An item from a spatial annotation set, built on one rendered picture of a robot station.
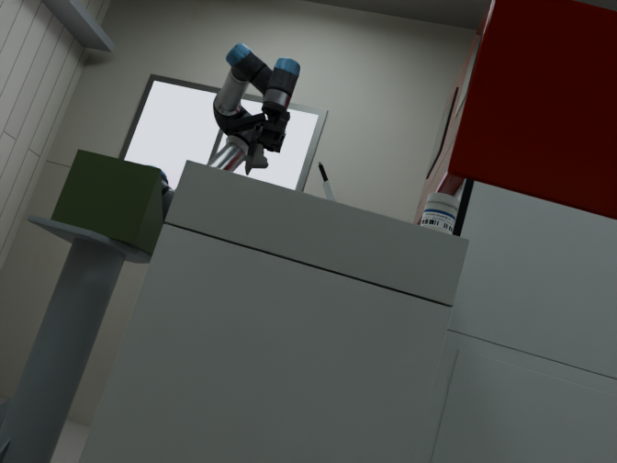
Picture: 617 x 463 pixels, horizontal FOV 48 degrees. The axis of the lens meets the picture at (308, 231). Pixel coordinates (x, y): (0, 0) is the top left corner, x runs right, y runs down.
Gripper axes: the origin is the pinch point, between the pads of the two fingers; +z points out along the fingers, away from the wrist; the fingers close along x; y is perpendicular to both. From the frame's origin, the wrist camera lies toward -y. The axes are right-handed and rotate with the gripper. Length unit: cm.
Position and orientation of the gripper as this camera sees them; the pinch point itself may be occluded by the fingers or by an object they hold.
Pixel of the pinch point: (245, 170)
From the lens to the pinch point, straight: 196.3
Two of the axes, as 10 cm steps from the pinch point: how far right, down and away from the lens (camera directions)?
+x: 0.2, 2.3, 9.7
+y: 9.6, 2.8, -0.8
